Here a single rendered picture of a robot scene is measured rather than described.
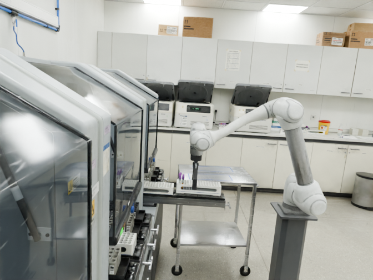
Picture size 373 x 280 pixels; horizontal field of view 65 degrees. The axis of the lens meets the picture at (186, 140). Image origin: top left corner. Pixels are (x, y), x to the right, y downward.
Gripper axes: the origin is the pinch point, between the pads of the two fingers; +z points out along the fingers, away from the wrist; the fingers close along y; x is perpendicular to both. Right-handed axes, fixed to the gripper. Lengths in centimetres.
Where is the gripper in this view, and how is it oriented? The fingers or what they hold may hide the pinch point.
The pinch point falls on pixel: (193, 183)
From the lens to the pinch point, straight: 201.1
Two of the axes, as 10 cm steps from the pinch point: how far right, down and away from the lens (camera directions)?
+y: 0.0, -2.0, 9.8
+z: -0.7, 9.8, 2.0
